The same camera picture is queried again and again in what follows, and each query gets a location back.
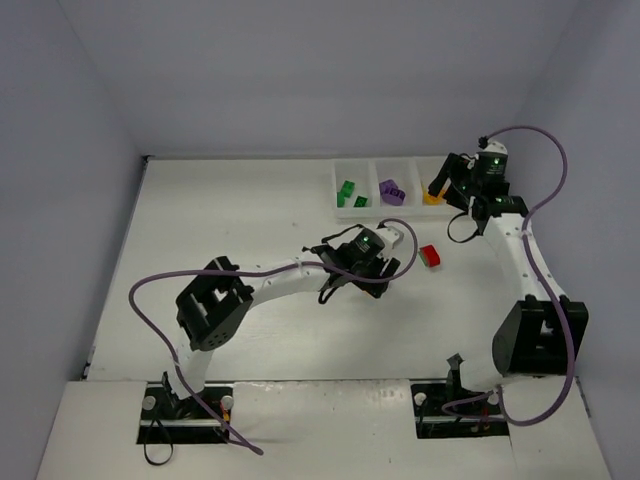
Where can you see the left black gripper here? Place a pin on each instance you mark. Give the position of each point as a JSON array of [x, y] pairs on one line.
[[377, 275]]

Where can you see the yellow striped lego brick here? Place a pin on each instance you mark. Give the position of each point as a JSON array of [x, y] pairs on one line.
[[432, 200]]

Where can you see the red green lego stack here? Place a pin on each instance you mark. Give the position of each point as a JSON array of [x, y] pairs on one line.
[[430, 256]]

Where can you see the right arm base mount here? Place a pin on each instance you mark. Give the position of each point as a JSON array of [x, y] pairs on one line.
[[443, 409]]

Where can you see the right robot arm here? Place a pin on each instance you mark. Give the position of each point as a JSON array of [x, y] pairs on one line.
[[542, 333]]

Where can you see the clear divided sorting tray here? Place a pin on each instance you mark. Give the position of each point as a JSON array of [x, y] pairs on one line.
[[375, 188]]

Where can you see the purple green yellow lego stack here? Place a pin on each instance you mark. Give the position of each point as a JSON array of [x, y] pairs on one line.
[[374, 290]]

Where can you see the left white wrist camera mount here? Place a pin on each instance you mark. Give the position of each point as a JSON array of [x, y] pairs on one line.
[[391, 236]]

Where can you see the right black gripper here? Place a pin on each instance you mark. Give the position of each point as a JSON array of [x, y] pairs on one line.
[[447, 174]]

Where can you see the purple sloped lego brick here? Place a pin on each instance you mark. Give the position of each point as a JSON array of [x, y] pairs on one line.
[[386, 186]]

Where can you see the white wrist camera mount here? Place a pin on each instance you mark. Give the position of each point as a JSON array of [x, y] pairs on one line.
[[491, 147], [391, 236]]

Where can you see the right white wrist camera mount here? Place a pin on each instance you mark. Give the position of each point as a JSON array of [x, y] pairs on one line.
[[491, 147]]

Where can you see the green printed lego brick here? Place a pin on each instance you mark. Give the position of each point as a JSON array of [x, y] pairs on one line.
[[345, 194], [361, 202]]

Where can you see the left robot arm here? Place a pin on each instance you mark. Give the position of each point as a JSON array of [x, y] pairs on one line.
[[211, 308]]

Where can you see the purple flower lego brick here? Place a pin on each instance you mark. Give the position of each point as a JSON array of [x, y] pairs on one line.
[[396, 197]]

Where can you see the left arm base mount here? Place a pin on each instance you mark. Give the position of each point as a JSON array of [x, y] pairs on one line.
[[164, 419]]

